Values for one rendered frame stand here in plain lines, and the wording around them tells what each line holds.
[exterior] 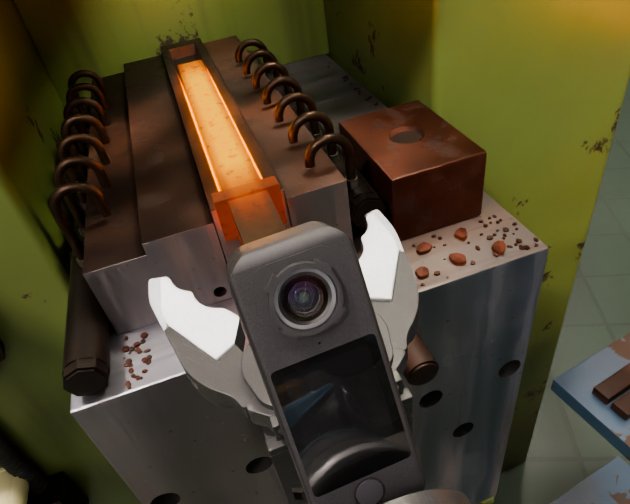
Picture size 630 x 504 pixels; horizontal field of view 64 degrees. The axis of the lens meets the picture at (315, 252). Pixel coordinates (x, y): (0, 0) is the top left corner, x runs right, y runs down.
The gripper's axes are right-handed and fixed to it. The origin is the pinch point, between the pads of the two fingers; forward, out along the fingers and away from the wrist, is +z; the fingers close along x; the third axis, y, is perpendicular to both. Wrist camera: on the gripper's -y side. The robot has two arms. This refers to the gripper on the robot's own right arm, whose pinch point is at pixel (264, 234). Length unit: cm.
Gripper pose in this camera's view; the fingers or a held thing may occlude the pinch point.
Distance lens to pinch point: 32.8
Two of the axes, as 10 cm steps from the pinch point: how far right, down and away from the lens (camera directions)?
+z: -3.1, -5.8, 7.5
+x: 9.4, -3.0, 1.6
